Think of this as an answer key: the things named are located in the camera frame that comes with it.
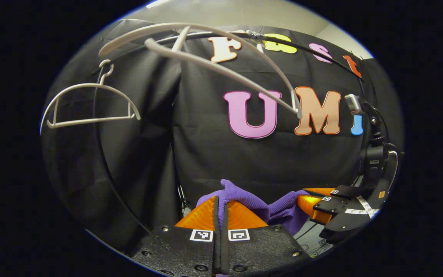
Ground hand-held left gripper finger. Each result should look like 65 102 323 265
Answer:
129 195 222 277
221 198 313 277

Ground white hanger with label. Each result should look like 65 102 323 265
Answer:
98 22 303 119

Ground black clothes rack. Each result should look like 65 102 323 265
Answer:
93 31 364 235

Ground purple corduroy shirt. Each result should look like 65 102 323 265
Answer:
196 179 310 236

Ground black backdrop cloth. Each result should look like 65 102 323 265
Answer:
41 19 405 254

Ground plain white clothes hanger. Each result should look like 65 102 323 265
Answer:
40 59 141 135

